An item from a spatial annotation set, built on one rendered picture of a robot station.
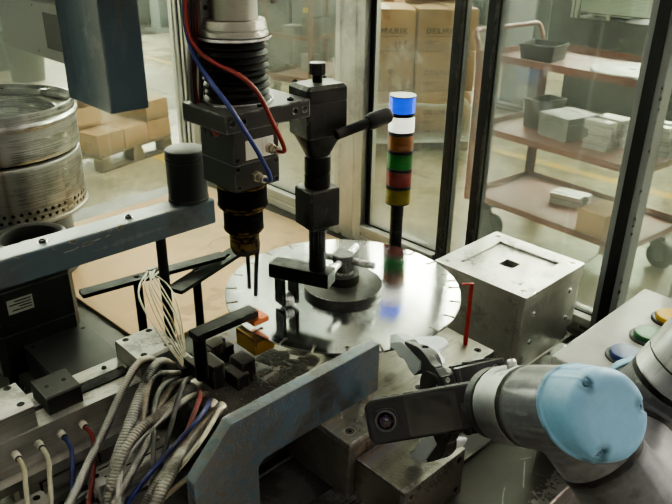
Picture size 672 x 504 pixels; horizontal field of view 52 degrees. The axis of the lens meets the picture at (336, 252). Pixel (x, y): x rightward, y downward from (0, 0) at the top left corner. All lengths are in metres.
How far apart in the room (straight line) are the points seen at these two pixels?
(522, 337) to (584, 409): 0.58
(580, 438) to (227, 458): 0.32
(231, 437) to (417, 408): 0.19
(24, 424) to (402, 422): 0.46
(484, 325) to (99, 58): 0.71
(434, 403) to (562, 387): 0.18
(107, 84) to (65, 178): 0.61
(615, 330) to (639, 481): 0.46
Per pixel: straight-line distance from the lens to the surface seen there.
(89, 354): 1.12
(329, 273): 0.88
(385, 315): 0.92
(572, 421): 0.58
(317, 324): 0.90
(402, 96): 1.17
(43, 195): 1.40
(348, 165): 1.57
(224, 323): 0.85
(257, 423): 0.69
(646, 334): 1.06
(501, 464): 1.02
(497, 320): 1.15
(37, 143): 1.37
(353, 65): 1.51
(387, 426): 0.73
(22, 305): 1.14
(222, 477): 0.70
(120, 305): 1.39
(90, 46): 0.86
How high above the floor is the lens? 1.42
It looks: 26 degrees down
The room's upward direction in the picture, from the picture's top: 1 degrees clockwise
